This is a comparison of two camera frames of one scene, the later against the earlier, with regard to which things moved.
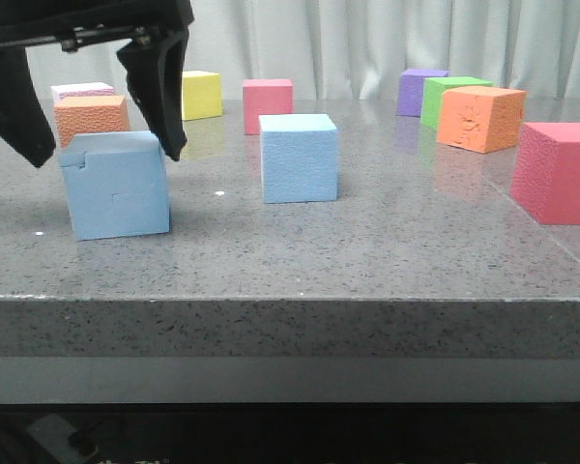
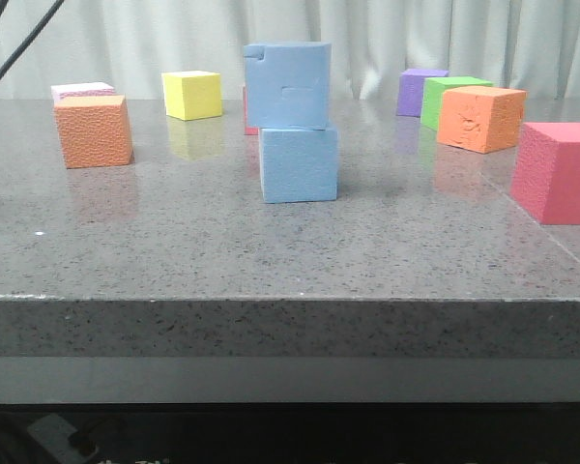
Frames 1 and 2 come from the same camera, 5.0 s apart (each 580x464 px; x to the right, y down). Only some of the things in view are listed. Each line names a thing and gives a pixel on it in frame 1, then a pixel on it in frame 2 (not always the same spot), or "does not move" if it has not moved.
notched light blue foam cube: x=117 y=185 -> x=288 y=86
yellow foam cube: x=201 y=95 does not move
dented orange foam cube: x=483 y=119 does not move
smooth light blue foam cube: x=299 y=158 does not move
